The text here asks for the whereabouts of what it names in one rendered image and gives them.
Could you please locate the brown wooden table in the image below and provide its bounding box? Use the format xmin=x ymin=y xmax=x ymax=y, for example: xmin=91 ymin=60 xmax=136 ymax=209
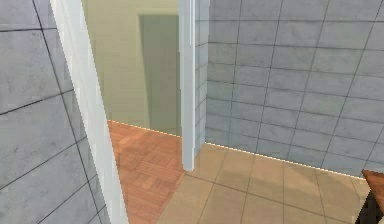
xmin=355 ymin=169 xmax=384 ymax=224

